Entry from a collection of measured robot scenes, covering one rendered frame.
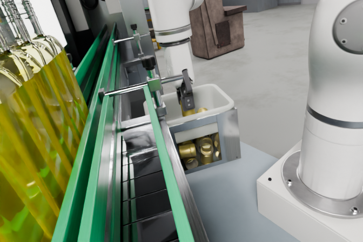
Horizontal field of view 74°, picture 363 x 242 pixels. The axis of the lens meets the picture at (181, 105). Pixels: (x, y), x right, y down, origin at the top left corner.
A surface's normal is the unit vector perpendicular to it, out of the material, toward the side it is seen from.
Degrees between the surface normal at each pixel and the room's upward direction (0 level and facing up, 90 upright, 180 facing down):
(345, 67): 130
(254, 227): 0
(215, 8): 90
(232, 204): 0
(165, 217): 0
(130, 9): 90
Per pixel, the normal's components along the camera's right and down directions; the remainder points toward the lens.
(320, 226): -0.78, 0.39
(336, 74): -0.42, 0.90
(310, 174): -0.90, 0.32
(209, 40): 0.51, 0.30
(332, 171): -0.49, 0.50
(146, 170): -0.18, -0.88
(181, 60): 0.29, 0.29
